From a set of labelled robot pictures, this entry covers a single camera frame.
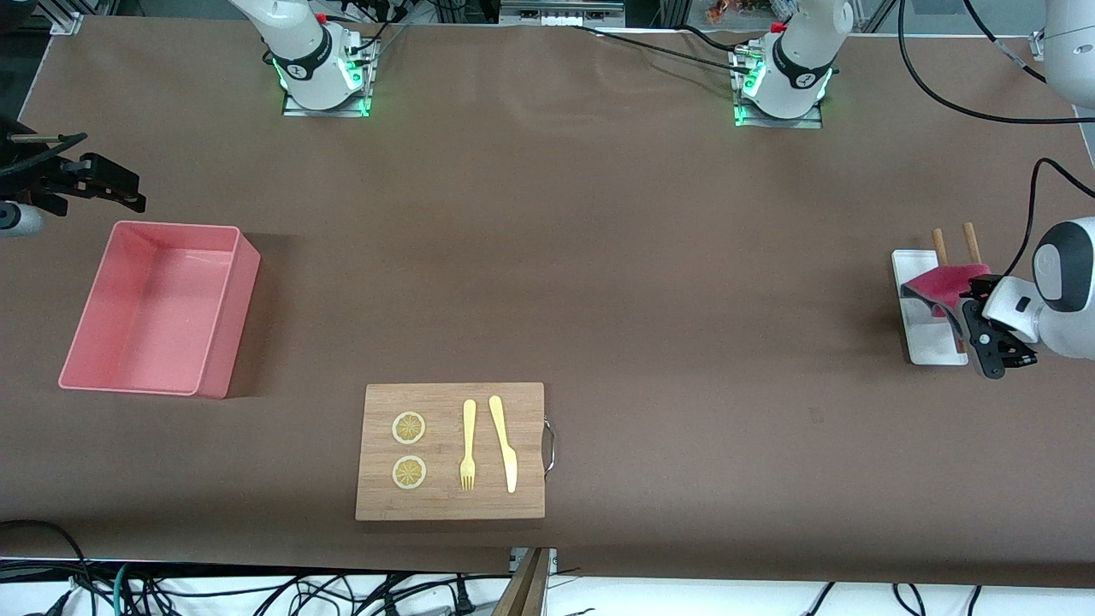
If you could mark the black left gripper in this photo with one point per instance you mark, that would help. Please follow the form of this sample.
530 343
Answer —
1016 352

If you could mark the small metal table bracket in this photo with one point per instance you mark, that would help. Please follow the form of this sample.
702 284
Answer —
552 560

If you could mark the pink cloth with grey backing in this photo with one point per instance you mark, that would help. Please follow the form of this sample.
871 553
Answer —
945 287

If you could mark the white rack base tray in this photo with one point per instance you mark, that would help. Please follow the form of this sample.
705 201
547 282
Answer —
932 342

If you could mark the aluminium frame profile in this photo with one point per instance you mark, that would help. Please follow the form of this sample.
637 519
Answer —
73 17

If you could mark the yellow plastic fork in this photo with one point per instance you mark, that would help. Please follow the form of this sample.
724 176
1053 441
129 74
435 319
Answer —
469 419

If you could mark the yellow plastic knife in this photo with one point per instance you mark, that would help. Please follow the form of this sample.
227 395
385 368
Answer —
510 466

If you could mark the wooden beam under table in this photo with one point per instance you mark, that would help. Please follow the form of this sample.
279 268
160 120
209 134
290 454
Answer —
523 590

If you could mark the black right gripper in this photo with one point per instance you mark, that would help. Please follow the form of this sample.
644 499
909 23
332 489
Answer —
34 175

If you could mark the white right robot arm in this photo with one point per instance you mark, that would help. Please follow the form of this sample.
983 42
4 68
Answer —
299 43

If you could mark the lemon slice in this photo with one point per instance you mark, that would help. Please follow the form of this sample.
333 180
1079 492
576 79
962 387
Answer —
409 472
409 428

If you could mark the pink plastic bin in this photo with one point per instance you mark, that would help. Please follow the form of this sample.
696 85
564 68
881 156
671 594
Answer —
145 299

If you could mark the silver power strip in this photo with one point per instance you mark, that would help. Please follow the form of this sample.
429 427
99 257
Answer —
560 10

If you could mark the wooden chopsticks pair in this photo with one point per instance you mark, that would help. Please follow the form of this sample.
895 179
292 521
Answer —
972 244
939 244

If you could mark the wooden cutting board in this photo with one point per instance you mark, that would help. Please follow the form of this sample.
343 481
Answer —
442 445

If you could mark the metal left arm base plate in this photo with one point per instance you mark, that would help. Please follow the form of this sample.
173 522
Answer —
804 122

